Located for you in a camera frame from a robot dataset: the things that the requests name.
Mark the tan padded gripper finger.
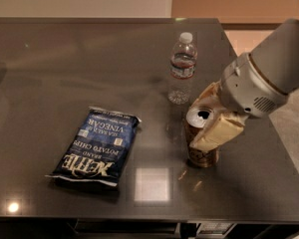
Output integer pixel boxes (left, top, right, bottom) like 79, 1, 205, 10
189, 112, 248, 152
190, 82, 226, 112

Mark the orange soda can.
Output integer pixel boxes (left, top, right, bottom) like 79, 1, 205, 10
183, 107, 219, 168

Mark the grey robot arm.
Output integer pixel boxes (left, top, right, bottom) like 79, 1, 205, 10
186, 19, 299, 153

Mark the clear plastic water bottle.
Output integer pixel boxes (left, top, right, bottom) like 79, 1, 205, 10
167, 32, 197, 105

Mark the blue Kettle chips bag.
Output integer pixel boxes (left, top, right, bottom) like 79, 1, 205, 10
49, 107, 141, 187

